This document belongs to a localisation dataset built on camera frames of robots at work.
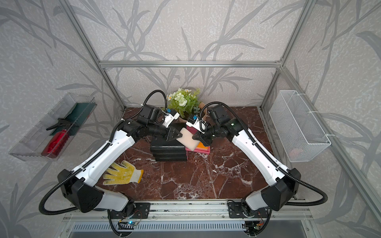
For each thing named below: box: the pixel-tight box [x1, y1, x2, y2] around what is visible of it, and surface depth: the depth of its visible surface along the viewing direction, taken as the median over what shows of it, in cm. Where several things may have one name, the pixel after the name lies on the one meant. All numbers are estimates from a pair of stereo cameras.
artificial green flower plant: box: [165, 88, 201, 119], surface depth 86 cm
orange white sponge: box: [175, 127, 210, 152], surface depth 72 cm
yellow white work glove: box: [102, 160, 144, 186], surface depth 86 cm
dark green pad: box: [49, 102, 97, 136], surface depth 70 cm
